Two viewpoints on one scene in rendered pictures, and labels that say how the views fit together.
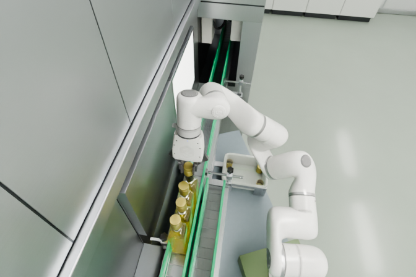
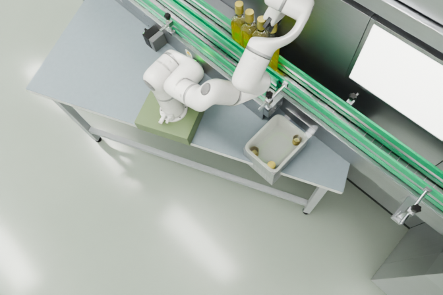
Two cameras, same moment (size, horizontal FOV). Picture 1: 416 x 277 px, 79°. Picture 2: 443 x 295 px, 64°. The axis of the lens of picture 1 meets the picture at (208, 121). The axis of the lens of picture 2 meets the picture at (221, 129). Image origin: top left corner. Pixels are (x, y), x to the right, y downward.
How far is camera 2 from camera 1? 118 cm
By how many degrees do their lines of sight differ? 61
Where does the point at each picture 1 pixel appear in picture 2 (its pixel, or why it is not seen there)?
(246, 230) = (225, 117)
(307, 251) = (160, 70)
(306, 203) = (182, 84)
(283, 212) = (191, 66)
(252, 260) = not seen: hidden behind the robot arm
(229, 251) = not seen: hidden behind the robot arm
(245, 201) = (250, 134)
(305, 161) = (205, 87)
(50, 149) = not seen: outside the picture
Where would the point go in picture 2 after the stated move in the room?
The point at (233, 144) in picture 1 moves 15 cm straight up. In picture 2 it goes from (324, 169) to (331, 157)
